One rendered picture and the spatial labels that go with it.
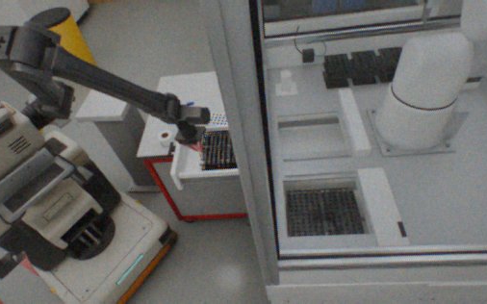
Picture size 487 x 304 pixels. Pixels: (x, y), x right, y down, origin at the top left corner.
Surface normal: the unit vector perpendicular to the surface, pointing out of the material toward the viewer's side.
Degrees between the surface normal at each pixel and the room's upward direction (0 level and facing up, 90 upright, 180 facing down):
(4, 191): 90
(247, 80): 90
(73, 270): 0
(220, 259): 0
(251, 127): 90
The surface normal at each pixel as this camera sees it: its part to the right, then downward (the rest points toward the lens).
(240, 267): -0.14, -0.64
